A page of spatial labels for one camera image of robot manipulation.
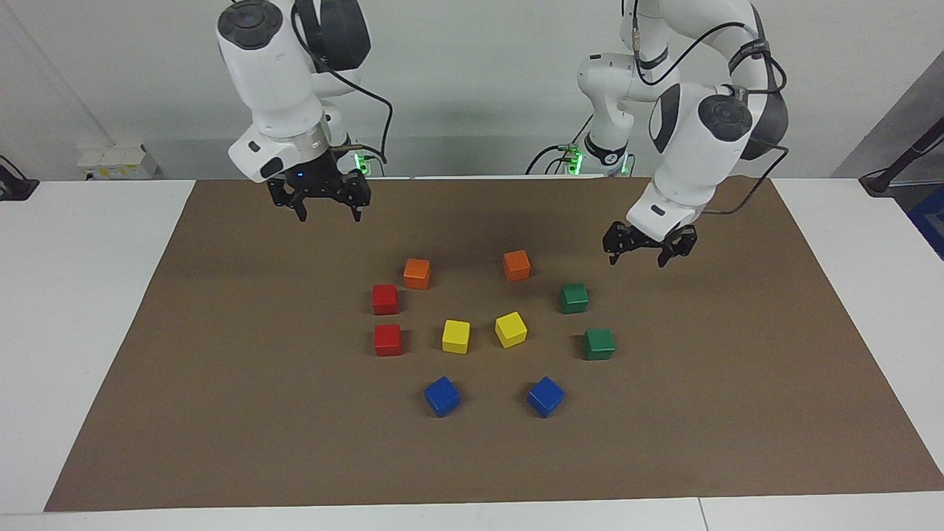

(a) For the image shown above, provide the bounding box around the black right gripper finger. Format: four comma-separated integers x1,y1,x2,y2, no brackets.
267,177,309,223
341,171,371,223

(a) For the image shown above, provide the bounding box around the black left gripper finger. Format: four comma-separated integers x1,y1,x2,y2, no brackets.
603,223,634,265
659,229,698,268

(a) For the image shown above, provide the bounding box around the green wooden cube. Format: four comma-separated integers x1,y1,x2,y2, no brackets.
558,282,590,315
583,328,617,361

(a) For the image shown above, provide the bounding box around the yellow wooden cube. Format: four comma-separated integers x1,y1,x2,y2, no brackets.
441,319,471,355
494,311,529,349

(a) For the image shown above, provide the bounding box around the white power strip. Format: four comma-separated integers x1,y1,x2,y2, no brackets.
77,142,160,181

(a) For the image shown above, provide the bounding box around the blue wooden cube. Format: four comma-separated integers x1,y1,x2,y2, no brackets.
527,376,566,419
423,376,462,418

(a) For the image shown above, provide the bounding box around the brown table mat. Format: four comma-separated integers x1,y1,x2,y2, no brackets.
43,176,944,513

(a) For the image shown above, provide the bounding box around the black stand foot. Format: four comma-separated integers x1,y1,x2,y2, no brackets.
859,117,944,197

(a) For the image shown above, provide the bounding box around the blue box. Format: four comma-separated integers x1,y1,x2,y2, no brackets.
906,184,944,260

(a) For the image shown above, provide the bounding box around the black clamp base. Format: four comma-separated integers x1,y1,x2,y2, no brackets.
0,155,40,201

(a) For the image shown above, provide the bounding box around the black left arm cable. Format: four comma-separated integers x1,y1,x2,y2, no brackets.
619,0,790,216

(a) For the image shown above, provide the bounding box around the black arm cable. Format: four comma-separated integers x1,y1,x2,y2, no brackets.
291,0,394,167
619,0,790,216

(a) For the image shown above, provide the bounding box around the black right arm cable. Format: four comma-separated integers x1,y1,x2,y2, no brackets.
291,0,394,167

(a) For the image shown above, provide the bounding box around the black base cable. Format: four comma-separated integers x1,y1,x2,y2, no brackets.
525,114,594,176

